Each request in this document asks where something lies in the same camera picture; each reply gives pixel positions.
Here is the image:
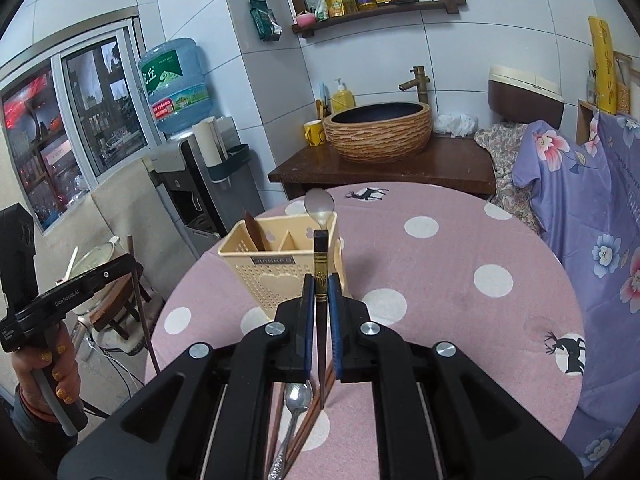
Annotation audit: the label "left hand yellow nails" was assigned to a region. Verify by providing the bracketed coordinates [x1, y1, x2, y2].
[11, 323, 80, 422]

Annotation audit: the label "beige plastic utensil holder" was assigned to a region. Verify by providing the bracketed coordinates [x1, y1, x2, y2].
[217, 214, 318, 318]

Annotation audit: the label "yellow mug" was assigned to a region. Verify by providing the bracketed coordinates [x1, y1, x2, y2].
[303, 119, 326, 148]

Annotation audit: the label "woven pattern basin sink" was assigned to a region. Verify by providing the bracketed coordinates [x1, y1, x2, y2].
[323, 102, 433, 164]

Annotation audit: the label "cream cooking pot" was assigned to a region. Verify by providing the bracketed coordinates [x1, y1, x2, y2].
[54, 236, 124, 316]

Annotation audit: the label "grey water dispenser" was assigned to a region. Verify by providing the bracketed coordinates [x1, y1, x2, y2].
[150, 130, 265, 257]

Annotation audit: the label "blue water jug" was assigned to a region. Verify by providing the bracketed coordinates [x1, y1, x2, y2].
[138, 38, 214, 138]

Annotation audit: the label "dark wooden counter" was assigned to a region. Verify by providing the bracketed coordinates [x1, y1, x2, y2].
[268, 136, 496, 200]

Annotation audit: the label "pink polka dot tablecloth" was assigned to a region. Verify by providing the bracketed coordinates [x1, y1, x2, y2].
[152, 182, 586, 479]

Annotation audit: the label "small wooden stool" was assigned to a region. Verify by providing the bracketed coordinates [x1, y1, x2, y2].
[89, 275, 140, 341]

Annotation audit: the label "pink small bowl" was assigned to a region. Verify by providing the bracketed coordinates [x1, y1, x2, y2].
[295, 11, 317, 28]

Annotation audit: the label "purple floral cloth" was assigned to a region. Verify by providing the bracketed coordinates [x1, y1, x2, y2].
[512, 112, 639, 474]

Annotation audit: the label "wooden spoon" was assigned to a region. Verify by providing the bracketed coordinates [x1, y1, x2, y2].
[244, 211, 266, 252]

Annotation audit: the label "green hanging packet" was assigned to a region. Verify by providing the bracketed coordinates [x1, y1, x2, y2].
[250, 0, 282, 42]

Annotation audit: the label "paper cup stack holder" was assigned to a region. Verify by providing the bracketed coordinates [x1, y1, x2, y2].
[193, 116, 250, 182]

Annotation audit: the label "grey metal spoon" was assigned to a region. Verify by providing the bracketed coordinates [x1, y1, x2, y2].
[304, 188, 335, 230]

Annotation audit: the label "brown white rice cooker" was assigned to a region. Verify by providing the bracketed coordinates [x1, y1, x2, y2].
[488, 65, 565, 129]

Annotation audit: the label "steel spoon patterned handle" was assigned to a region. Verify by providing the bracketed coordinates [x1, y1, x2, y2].
[267, 380, 314, 480]

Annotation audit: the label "yellow soap bottle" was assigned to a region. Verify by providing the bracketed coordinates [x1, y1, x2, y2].
[331, 78, 356, 114]

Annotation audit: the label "brass faucet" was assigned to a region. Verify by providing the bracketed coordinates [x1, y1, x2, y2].
[398, 65, 430, 104]

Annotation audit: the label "brown wooden chopstick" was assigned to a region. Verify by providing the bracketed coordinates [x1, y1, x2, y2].
[264, 382, 285, 479]
[285, 362, 335, 471]
[126, 234, 160, 375]

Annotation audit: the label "window with metal frame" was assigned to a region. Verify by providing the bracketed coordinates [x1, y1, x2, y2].
[1, 10, 162, 232]

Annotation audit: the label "white crumpled plastic bag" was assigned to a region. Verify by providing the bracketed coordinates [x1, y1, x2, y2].
[433, 114, 478, 138]

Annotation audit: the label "yellow roll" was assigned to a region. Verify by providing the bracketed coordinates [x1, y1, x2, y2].
[588, 16, 617, 114]

